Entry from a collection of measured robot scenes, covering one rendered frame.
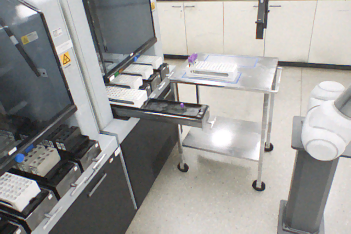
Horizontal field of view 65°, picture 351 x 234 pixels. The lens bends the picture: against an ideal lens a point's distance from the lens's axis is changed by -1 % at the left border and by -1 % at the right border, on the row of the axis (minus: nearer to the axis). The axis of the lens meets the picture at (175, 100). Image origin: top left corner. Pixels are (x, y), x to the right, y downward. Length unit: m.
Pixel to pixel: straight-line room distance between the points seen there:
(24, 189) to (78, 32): 0.67
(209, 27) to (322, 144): 2.79
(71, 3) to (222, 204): 1.52
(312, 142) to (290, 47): 2.58
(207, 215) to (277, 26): 2.38
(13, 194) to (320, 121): 1.16
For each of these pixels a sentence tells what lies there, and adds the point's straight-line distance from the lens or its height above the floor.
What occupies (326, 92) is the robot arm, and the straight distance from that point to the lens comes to 1.33.
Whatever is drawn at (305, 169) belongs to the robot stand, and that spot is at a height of 0.53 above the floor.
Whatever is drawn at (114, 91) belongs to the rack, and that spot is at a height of 0.86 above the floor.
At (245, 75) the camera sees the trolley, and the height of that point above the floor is 0.82.
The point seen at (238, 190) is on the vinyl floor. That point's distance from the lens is 2.10.
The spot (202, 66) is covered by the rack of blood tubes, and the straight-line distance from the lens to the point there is 1.72.
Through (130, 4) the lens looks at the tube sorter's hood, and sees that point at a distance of 1.67.
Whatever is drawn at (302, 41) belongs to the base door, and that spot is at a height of 0.34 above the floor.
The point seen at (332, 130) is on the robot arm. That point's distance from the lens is 1.16.
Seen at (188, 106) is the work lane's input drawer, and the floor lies 0.80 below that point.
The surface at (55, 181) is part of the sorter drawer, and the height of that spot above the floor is 0.82.
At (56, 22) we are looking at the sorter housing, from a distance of 1.24.
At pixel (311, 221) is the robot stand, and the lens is 1.85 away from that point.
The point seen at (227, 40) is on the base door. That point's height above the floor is 0.32.
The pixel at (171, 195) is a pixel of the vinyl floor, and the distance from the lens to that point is 2.09.
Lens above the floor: 1.61
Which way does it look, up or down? 32 degrees down
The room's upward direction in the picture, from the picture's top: 7 degrees counter-clockwise
